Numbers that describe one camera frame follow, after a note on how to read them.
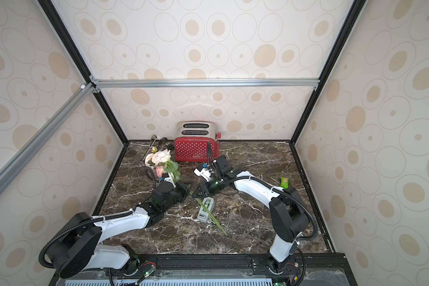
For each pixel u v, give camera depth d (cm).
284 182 98
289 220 46
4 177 53
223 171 67
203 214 85
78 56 81
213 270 73
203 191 72
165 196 64
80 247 42
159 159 81
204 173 77
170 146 116
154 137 121
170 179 79
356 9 69
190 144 97
